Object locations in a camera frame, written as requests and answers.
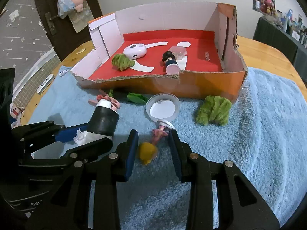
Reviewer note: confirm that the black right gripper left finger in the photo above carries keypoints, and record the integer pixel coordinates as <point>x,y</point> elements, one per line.
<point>118,165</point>

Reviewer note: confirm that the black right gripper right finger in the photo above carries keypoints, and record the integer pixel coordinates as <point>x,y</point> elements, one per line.
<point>240,206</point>

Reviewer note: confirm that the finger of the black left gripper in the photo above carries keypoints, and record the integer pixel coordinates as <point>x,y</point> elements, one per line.
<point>64,132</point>
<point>89,152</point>

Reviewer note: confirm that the pink doll yellow hair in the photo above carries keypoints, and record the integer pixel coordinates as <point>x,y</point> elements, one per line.
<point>147,151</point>

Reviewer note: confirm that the black white plush toy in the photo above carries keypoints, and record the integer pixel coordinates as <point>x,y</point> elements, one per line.
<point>102,124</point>

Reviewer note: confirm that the green fuzzy scrunchie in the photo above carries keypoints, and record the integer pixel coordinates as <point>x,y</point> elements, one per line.
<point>122,62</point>
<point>214,110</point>

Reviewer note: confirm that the white rectangular device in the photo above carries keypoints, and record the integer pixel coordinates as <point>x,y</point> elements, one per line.
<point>45,83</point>

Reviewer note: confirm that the pink hair clip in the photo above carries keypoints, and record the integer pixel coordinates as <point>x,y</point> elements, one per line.
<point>112,100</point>

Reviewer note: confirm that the small white bunny charm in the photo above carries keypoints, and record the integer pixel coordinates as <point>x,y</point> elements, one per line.
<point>62,73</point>

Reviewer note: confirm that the green foil wrapper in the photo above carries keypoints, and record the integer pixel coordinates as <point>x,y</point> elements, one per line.
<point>125,96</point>

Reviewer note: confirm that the clear round plastic lid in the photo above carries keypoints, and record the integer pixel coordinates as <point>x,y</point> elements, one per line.
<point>163,106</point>

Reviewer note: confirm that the light blue towel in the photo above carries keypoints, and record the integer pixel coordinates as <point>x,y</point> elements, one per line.
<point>265,137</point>

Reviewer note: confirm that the pink round device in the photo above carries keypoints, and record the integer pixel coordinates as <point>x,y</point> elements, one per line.
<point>135,51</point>

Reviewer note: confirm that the small clear plastic case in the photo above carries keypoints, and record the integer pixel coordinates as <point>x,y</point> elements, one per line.
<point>178,51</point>

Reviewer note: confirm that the cardboard box red lining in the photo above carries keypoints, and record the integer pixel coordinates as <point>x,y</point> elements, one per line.
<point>212,66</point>

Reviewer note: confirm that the dark cluttered side table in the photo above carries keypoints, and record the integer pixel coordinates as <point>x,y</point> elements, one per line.
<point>271,35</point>

